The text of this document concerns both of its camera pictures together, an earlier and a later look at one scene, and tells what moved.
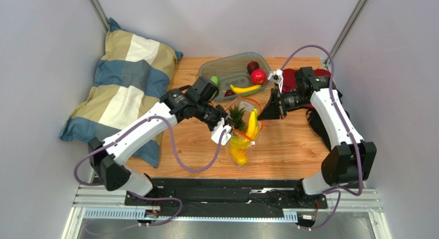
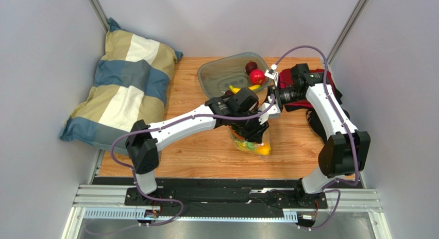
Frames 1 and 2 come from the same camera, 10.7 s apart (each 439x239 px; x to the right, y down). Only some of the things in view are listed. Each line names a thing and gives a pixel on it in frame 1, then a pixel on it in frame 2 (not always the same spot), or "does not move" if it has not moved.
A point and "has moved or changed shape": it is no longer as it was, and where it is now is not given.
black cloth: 314,121 does not move
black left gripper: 222,114 to 255,133
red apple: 258,77 does not move
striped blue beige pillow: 134,72 does not move
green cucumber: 215,80 to 250,145
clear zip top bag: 243,114 has moved or changed shape
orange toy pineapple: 238,121 has moved or changed shape
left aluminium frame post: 96,6 does not move
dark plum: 252,66 does not move
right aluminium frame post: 349,24 does not move
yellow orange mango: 240,155 to 265,150
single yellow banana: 239,90 does not move
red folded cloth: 289,80 does not move
